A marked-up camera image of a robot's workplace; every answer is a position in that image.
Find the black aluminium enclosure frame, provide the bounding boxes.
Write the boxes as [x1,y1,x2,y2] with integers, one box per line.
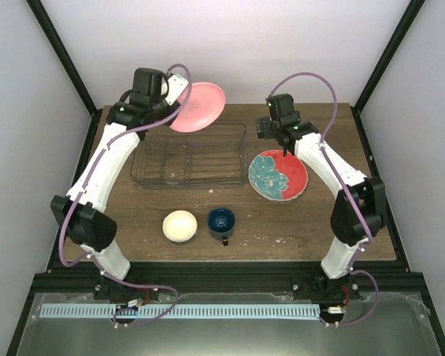
[7,1,445,355]

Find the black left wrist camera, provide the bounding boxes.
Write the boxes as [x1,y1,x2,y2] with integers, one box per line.
[132,67,168,99]

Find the dark blue mug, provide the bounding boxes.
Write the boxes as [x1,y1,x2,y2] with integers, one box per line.
[207,208,236,246]

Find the light blue slotted cable duct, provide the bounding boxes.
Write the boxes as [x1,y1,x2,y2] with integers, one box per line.
[39,303,320,320]

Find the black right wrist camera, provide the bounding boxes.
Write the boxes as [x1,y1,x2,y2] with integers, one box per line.
[266,93,295,120]

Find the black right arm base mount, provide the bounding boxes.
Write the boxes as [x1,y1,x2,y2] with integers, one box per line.
[291,268,360,303]

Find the cream upturned bowl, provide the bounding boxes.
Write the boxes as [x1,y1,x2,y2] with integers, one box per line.
[162,210,198,243]

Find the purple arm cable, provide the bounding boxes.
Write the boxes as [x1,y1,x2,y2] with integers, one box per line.
[59,63,192,329]
[266,72,380,329]

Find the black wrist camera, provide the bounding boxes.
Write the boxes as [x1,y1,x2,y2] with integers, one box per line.
[132,67,168,99]
[266,93,295,120]

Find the grey wire dish rack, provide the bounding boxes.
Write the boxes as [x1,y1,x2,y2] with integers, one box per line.
[130,122,247,188]

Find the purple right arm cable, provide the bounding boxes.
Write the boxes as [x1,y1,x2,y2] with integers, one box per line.
[266,72,380,329]

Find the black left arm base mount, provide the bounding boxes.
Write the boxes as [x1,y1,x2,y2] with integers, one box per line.
[93,277,158,303]

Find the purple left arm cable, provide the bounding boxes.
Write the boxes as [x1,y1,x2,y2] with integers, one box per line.
[59,63,192,329]

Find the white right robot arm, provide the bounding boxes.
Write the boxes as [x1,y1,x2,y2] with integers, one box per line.
[255,117,386,299]

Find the red plate with teal flower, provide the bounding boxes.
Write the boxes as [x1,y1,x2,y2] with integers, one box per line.
[248,150,309,202]

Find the pink plastic bear plate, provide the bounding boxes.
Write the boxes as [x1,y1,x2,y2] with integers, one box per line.
[170,82,225,133]

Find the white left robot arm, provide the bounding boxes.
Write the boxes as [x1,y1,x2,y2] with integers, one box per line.
[50,68,192,300]

